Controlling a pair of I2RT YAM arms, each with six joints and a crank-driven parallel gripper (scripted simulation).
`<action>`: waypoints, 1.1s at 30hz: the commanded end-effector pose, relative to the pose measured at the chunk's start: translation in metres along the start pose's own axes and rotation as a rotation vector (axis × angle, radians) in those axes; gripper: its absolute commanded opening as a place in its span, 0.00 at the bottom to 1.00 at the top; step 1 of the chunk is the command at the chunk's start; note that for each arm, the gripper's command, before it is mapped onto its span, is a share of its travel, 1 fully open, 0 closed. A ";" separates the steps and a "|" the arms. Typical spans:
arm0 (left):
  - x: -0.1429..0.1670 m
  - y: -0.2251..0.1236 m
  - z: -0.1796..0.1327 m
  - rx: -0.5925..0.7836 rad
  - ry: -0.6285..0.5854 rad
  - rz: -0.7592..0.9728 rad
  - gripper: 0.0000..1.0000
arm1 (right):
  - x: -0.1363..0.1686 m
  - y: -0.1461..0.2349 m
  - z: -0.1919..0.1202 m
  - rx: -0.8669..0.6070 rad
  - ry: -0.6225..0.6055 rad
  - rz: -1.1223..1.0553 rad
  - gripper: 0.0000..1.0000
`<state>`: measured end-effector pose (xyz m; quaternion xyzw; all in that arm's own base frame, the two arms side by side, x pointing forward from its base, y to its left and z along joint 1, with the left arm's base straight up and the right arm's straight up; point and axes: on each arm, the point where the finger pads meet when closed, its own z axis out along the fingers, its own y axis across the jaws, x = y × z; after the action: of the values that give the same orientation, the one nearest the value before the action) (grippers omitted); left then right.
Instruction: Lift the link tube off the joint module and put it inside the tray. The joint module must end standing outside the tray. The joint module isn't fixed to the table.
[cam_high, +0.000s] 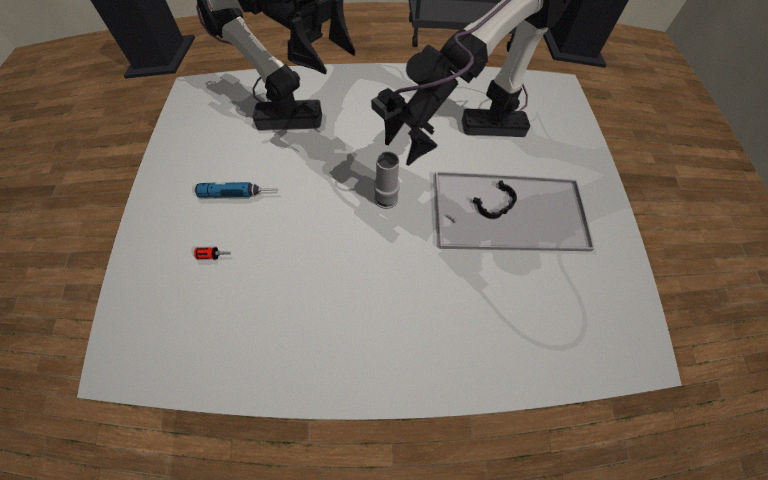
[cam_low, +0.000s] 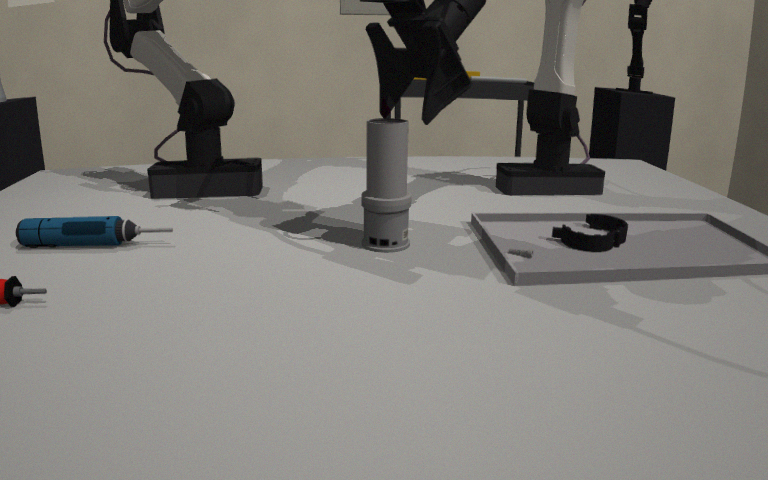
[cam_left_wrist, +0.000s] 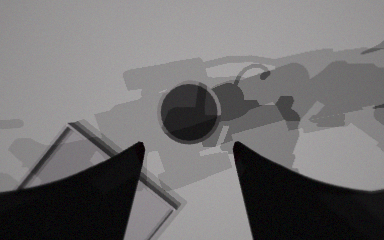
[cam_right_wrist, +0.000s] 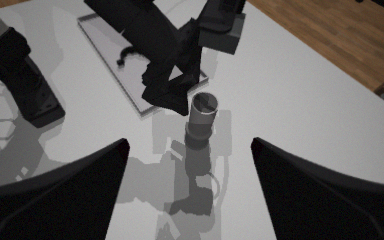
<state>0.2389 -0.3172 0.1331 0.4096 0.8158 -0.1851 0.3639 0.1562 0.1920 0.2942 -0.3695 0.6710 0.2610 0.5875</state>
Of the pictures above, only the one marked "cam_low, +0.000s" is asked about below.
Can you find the blue screwdriver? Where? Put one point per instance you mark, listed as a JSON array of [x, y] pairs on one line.
[[78, 231]]

